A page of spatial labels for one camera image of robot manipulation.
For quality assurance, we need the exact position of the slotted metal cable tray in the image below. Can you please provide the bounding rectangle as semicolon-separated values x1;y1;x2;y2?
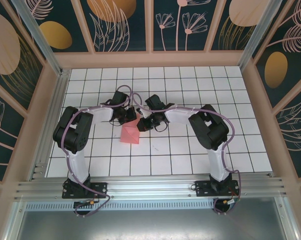
25;202;279;211

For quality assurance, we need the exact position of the grey metal sheet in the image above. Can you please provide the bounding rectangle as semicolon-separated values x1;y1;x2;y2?
5;209;300;240

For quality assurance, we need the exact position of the thin black right gripper wire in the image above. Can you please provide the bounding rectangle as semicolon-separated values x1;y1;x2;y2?
154;121;170;133

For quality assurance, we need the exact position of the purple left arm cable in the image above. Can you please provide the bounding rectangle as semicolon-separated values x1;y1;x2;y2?
61;84;132;218

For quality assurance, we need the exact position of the pink paper sheet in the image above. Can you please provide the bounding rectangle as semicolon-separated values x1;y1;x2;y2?
120;114;142;145

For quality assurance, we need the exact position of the yellow connector with wires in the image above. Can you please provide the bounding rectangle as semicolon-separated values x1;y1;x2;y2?
221;197;241;206
74;198;101;207

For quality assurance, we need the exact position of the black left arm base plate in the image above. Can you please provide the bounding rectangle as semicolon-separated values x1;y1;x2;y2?
61;181;109;200

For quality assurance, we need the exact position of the aluminium corner post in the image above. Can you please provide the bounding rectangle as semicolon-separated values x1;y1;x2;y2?
237;0;289;70
10;0;64;76

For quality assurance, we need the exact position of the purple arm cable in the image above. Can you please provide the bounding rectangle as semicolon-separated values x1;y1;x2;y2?
132;92;243;216
61;84;132;218

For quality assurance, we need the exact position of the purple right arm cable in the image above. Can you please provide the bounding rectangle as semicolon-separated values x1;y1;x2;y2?
132;92;243;216

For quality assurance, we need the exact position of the long aluminium base rail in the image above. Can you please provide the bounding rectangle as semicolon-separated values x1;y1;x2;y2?
14;174;289;201

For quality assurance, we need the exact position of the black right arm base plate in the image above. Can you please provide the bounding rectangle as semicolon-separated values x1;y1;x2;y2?
194;179;241;197

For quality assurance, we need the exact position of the aluminium side rail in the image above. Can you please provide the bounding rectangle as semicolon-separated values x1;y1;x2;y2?
29;69;72;181

